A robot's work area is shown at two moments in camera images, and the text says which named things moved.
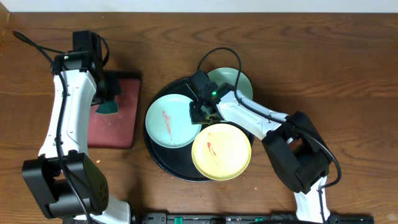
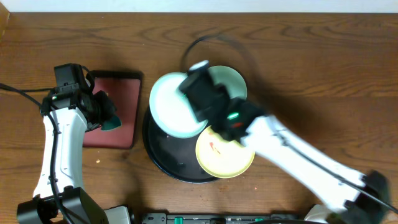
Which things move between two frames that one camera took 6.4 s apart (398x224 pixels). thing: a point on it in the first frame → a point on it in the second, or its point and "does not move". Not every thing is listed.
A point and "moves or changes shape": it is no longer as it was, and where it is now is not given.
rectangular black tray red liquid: (118, 130) does not move
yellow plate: (221, 152) does not move
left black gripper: (109, 88) → (104, 109)
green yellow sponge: (109, 107) moves or changes shape
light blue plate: (168, 122) moves or changes shape
